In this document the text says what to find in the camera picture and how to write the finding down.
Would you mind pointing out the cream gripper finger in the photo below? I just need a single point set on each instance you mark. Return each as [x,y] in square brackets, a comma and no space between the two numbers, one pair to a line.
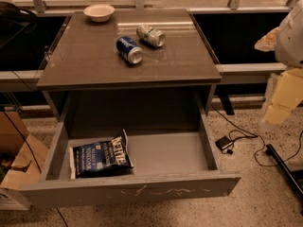
[267,42]
[272,117]

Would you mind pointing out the white bowl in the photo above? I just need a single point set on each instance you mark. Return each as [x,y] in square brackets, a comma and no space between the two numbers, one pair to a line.
[99,13]

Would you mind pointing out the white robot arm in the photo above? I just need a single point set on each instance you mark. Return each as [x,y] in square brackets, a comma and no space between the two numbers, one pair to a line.
[289,39]

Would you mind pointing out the small black power adapter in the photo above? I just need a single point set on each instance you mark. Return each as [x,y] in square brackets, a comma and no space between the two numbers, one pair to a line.
[223,143]

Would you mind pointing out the brown cardboard box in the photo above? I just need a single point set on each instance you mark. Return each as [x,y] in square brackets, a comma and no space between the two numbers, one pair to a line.
[22,160]

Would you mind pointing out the open grey top drawer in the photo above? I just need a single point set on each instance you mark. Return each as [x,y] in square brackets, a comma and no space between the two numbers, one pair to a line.
[169,143]

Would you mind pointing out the green and white soda can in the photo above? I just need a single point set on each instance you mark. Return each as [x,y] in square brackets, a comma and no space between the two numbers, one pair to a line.
[151,35]

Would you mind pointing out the grey cabinet with glossy top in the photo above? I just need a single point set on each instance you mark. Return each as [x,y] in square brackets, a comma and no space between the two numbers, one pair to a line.
[86,56]

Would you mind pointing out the blue Kettle chip bag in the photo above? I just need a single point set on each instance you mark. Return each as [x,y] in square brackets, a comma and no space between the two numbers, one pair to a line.
[101,158]

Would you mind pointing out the black metal stand leg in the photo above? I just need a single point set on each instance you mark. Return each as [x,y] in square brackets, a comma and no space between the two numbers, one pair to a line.
[295,178]

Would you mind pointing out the blue soda can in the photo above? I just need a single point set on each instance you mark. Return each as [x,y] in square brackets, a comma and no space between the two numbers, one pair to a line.
[129,50]

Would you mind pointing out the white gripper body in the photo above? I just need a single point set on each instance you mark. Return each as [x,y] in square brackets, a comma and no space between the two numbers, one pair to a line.
[291,41]

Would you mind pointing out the dark equipment at top left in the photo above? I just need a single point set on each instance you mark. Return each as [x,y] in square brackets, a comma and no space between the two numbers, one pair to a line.
[14,21]

